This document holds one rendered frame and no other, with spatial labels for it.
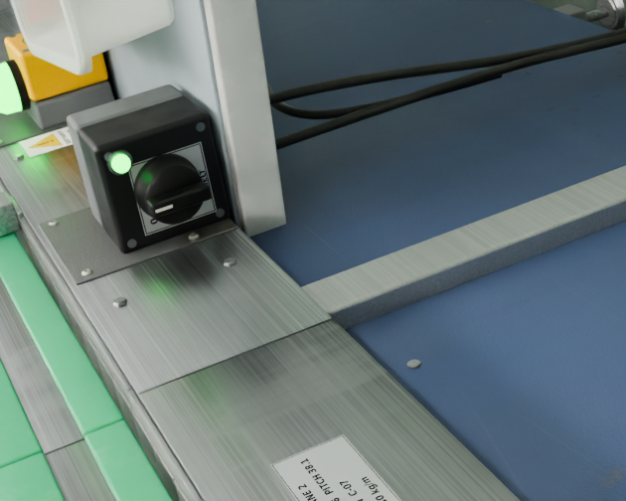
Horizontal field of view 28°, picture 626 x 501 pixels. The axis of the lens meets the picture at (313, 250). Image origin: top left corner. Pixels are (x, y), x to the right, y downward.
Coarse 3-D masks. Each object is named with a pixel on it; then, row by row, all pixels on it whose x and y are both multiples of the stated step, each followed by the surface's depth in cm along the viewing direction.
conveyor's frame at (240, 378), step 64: (64, 128) 107; (0, 192) 101; (64, 192) 95; (192, 256) 82; (256, 256) 80; (128, 320) 76; (192, 320) 74; (256, 320) 73; (320, 320) 72; (128, 384) 70; (192, 384) 68; (256, 384) 67; (320, 384) 66; (384, 384) 65; (192, 448) 63; (256, 448) 62; (320, 448) 61; (384, 448) 60; (448, 448) 59
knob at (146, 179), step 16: (160, 160) 81; (176, 160) 81; (144, 176) 81; (160, 176) 80; (176, 176) 80; (192, 176) 81; (144, 192) 80; (160, 192) 80; (176, 192) 80; (192, 192) 80; (208, 192) 80; (144, 208) 81; (160, 208) 79; (176, 208) 80; (192, 208) 82; (176, 224) 82
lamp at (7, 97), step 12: (12, 60) 108; (0, 72) 107; (12, 72) 107; (0, 84) 106; (12, 84) 106; (24, 84) 107; (0, 96) 106; (12, 96) 107; (24, 96) 107; (0, 108) 107; (12, 108) 108; (24, 108) 108
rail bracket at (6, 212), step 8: (0, 200) 94; (8, 200) 94; (0, 208) 93; (8, 208) 93; (16, 208) 94; (0, 216) 93; (8, 216) 93; (16, 216) 94; (0, 224) 93; (8, 224) 94; (16, 224) 94; (0, 232) 94; (8, 232) 94
